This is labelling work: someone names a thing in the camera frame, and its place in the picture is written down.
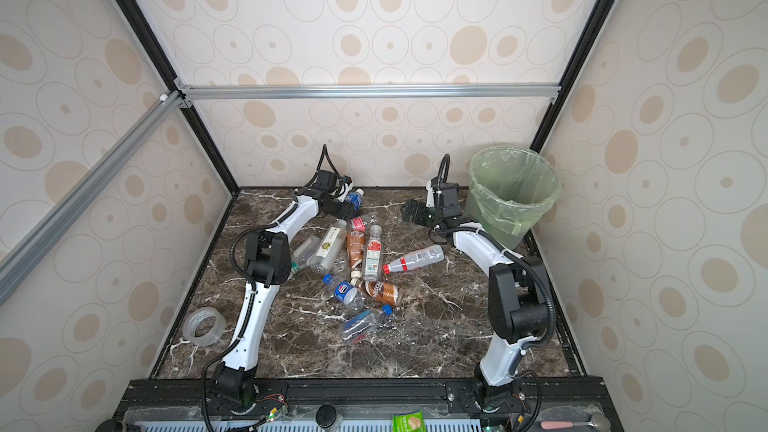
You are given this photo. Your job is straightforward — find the blue label water bottle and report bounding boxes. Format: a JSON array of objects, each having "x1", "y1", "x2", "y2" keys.
[{"x1": 345, "y1": 188, "x2": 365, "y2": 210}]

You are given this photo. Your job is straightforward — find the red label clear bottle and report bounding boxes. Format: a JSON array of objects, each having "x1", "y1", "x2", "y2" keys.
[{"x1": 347, "y1": 214, "x2": 377, "y2": 234}]

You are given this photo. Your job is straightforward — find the orange label tea bottle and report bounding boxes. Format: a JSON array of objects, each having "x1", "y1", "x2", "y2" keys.
[{"x1": 347, "y1": 230, "x2": 365, "y2": 270}]

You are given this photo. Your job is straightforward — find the tall clear white-cap bottle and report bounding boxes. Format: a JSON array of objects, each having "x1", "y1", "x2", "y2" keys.
[{"x1": 309, "y1": 220, "x2": 347, "y2": 275}]

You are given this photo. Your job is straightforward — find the red white label bottle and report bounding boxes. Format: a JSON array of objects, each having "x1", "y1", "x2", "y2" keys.
[{"x1": 362, "y1": 225, "x2": 382, "y2": 282}]

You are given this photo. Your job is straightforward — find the brown label bottle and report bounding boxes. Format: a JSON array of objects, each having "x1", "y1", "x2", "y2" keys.
[{"x1": 352, "y1": 279, "x2": 403, "y2": 307}]

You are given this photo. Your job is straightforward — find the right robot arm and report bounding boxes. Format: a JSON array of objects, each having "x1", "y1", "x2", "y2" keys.
[{"x1": 401, "y1": 154, "x2": 557, "y2": 412}]

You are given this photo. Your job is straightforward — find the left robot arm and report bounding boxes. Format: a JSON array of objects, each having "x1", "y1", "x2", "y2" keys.
[{"x1": 200, "y1": 147, "x2": 354, "y2": 431}]

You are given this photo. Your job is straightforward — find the green lined mesh waste bin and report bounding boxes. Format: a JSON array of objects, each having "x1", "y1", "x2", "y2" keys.
[{"x1": 464, "y1": 145, "x2": 562, "y2": 249}]

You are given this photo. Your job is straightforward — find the red cap lying bottle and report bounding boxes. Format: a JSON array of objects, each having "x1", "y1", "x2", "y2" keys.
[{"x1": 382, "y1": 244, "x2": 444, "y2": 275}]

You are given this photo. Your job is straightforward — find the green cap clear bottle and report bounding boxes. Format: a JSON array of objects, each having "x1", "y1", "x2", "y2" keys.
[{"x1": 291, "y1": 235, "x2": 320, "y2": 273}]

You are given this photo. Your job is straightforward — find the blue cap round-label bottle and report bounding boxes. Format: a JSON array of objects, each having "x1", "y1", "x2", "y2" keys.
[{"x1": 323, "y1": 274, "x2": 365, "y2": 312}]

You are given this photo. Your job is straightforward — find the crushed blue cap bottle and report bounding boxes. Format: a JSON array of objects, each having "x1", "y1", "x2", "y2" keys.
[{"x1": 340, "y1": 305, "x2": 393, "y2": 343}]

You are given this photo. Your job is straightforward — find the clear tape roll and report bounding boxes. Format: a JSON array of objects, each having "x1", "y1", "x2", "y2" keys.
[{"x1": 182, "y1": 307, "x2": 227, "y2": 347}]

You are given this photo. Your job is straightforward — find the black round knob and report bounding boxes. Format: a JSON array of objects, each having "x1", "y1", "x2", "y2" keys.
[{"x1": 315, "y1": 404, "x2": 343, "y2": 432}]

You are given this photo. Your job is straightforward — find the green snack packet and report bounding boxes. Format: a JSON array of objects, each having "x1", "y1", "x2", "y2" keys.
[{"x1": 392, "y1": 411, "x2": 427, "y2": 432}]

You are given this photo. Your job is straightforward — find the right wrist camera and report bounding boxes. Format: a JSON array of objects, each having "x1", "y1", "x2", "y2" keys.
[{"x1": 426, "y1": 177, "x2": 438, "y2": 209}]

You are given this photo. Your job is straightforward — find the horizontal aluminium rail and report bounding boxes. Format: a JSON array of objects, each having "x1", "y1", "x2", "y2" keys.
[{"x1": 180, "y1": 83, "x2": 561, "y2": 100}]

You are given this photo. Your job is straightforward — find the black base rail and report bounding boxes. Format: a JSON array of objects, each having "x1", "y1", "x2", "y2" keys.
[{"x1": 114, "y1": 376, "x2": 623, "y2": 431}]

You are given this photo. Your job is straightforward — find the pink handled tool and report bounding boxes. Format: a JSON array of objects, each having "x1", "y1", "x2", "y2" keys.
[{"x1": 539, "y1": 414, "x2": 611, "y2": 432}]

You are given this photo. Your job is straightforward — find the left diagonal aluminium rail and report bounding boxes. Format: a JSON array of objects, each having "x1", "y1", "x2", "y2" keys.
[{"x1": 1, "y1": 91, "x2": 182, "y2": 302}]

